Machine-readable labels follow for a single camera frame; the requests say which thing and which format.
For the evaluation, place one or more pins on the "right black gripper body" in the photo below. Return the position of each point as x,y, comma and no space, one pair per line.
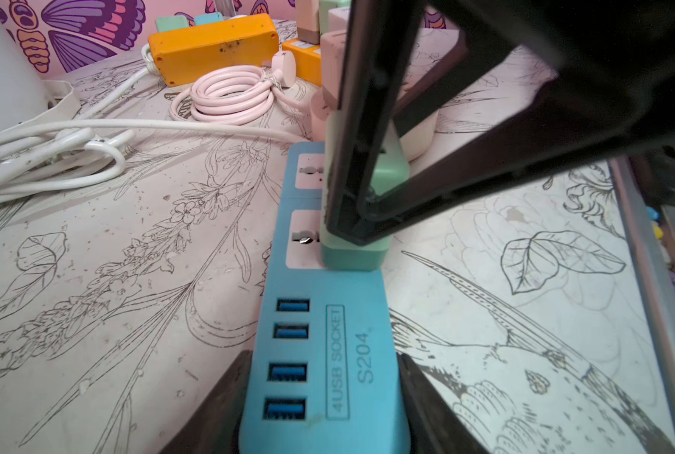
614,87

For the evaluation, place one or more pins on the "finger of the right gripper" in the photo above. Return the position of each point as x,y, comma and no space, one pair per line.
380,39
564,127

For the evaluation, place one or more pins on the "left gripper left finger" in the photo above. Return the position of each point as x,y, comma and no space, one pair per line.
214,427

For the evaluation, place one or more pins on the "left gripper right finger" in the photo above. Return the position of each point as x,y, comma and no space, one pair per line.
433,427

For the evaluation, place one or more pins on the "pink USB charger plug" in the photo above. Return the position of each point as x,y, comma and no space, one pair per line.
332,54

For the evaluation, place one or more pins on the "small yellow power strip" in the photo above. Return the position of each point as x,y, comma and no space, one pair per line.
308,60

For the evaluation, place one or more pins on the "blue power strip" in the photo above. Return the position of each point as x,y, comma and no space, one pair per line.
324,376

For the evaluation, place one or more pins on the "blue plug on rear strip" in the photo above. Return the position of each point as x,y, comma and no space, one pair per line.
208,18

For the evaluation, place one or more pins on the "green plug on rear strip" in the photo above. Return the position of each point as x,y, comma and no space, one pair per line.
171,23

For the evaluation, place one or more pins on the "orange power strip rear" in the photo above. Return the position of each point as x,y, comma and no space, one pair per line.
183,56

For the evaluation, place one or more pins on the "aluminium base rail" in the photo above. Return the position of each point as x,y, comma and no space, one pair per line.
656,290

